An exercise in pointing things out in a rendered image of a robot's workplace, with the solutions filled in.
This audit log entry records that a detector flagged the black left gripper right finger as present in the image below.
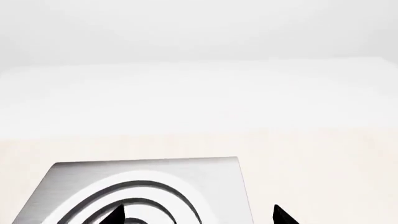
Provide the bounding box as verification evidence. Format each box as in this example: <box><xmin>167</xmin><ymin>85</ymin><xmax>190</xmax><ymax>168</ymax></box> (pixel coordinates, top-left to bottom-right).
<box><xmin>272</xmin><ymin>203</ymin><xmax>300</xmax><ymax>224</ymax></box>

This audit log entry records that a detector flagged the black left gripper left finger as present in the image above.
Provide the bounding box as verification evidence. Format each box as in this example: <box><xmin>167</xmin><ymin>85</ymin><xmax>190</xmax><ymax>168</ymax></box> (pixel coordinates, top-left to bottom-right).
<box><xmin>99</xmin><ymin>203</ymin><xmax>126</xmax><ymax>224</ymax></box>

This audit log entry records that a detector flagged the silver stove with ring burner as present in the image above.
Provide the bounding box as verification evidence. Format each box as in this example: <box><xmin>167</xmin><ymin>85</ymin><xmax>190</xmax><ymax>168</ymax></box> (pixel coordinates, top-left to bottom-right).
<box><xmin>11</xmin><ymin>156</ymin><xmax>254</xmax><ymax>224</ymax></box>

